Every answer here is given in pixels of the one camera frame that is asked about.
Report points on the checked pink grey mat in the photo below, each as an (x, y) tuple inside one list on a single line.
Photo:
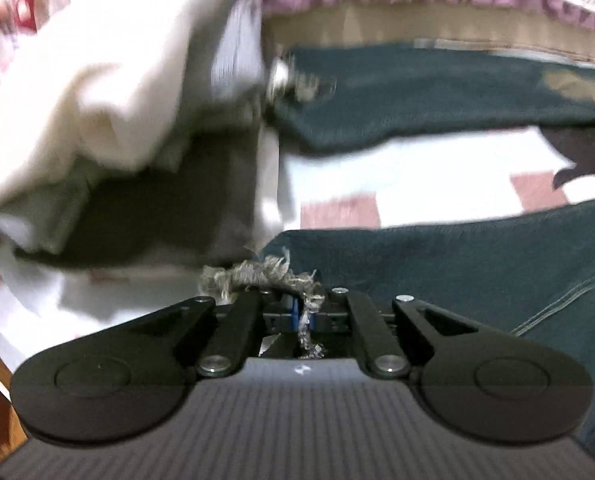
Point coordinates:
[(427, 180)]

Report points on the dark grey folded garment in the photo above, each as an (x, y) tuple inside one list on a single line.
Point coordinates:
[(152, 210)]

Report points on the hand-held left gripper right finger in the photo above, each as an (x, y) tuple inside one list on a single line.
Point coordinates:
[(316, 321)]

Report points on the dark blue jeans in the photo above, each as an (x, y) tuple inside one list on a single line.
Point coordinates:
[(427, 260)]

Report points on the beige bed base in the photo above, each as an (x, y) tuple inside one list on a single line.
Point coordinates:
[(427, 25)]

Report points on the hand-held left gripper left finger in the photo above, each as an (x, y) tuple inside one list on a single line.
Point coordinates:
[(291, 316)]

